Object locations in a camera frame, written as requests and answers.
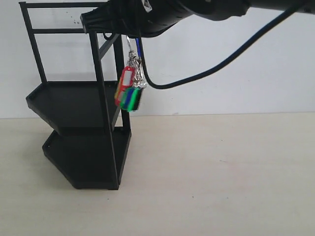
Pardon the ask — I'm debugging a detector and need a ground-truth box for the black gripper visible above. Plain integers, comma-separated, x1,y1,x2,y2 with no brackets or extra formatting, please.
80,0,153,37

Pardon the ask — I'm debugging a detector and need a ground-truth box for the colourful key tag bunch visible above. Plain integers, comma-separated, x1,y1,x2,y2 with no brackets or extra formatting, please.
114,36,147,112

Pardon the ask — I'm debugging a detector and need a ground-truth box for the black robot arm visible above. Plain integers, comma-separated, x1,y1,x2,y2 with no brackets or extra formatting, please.
80,0,315,38

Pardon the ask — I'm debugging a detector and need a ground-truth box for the black two-tier shelf rack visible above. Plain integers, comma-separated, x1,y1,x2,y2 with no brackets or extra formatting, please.
19,1,131,190

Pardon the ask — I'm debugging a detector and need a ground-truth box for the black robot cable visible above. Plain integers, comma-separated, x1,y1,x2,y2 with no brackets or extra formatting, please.
137,2,303,89

